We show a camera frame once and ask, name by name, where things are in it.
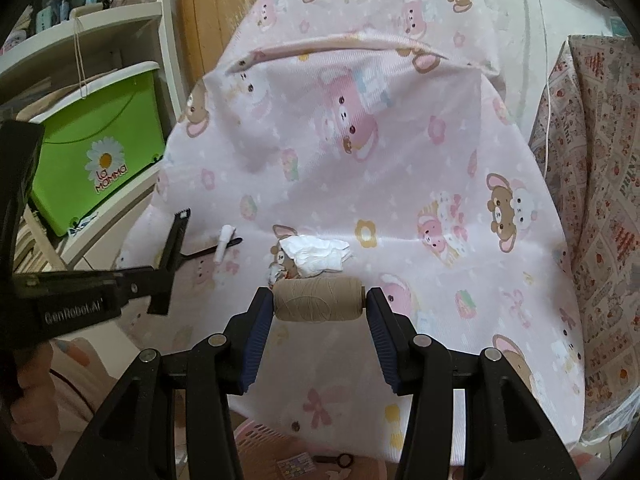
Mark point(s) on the beige thread spool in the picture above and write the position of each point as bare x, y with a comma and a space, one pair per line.
320, 300

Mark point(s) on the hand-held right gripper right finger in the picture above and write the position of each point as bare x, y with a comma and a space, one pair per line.
382, 341

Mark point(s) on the flat brown paper bag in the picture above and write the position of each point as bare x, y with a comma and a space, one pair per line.
60, 95

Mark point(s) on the black plastic strip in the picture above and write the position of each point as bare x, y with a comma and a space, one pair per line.
177, 240

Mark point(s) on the white tissue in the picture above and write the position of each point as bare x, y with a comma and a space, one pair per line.
315, 255

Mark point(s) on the small printed wrapper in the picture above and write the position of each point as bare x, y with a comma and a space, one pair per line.
276, 274

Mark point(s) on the pink perforated plastic basket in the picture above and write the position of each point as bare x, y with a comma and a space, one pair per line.
260, 440

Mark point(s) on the pink cartoon print blanket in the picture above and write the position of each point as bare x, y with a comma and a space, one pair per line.
350, 185

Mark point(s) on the strawberry print quilt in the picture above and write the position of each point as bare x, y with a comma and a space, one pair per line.
600, 210

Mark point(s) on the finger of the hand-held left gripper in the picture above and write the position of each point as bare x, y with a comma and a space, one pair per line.
142, 285

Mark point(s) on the purple checked tissue pack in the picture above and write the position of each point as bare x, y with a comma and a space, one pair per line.
296, 464

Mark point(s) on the person's left hand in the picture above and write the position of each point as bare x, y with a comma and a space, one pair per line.
32, 385

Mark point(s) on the small white tube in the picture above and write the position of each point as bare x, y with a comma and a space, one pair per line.
224, 245

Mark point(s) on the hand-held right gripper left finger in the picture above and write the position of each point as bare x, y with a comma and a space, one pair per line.
257, 341

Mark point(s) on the black plastic spoon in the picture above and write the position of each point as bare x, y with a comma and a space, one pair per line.
236, 241

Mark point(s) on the wooden door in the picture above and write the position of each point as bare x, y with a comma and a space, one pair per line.
210, 25

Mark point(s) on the white shelf unit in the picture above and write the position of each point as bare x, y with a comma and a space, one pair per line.
125, 25

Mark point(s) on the green plastic storage box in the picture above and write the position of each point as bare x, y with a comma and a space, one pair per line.
75, 190

